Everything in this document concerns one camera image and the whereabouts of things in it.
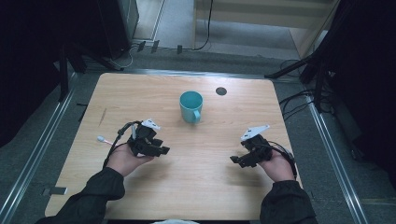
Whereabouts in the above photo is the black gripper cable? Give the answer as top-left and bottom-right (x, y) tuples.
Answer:
(102, 120), (143, 169)
(266, 140), (299, 182)

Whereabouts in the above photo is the pink toothbrush with white head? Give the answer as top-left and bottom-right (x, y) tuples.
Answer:
(96, 135), (115, 147)

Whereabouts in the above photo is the white floor cable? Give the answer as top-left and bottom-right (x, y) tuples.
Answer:
(108, 43), (139, 70)

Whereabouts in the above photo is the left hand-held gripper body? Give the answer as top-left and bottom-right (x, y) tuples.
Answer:
(127, 118), (163, 158)

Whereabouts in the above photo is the black floor cable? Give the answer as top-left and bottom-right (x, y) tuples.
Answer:
(191, 0), (215, 51)

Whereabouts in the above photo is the person's left hand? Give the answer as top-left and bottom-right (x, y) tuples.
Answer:
(106, 144), (155, 178)

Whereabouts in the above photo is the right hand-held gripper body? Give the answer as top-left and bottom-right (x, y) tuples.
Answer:
(239, 124), (275, 167)

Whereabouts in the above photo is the grey metal floor plate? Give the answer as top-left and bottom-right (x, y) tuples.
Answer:
(41, 186), (68, 197)

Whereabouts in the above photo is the bundle of black floor cables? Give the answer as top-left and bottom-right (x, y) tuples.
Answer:
(278, 58), (335, 121)

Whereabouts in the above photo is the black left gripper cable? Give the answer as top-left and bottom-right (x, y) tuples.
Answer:
(102, 120), (143, 169)

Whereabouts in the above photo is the black metal stand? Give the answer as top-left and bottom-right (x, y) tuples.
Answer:
(264, 18), (359, 114)
(46, 43), (125, 103)

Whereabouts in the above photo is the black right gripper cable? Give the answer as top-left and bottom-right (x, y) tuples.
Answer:
(266, 140), (299, 182)

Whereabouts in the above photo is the person's right hand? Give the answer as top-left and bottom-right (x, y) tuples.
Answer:
(258, 148), (296, 184)

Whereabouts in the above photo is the silver floor rail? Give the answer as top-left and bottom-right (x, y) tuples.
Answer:
(306, 94), (372, 224)
(0, 72), (78, 224)

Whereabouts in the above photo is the light wooden cabinet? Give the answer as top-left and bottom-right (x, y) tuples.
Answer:
(191, 0), (342, 60)

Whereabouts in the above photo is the teal cup with handle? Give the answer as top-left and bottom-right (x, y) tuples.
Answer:
(178, 91), (205, 125)

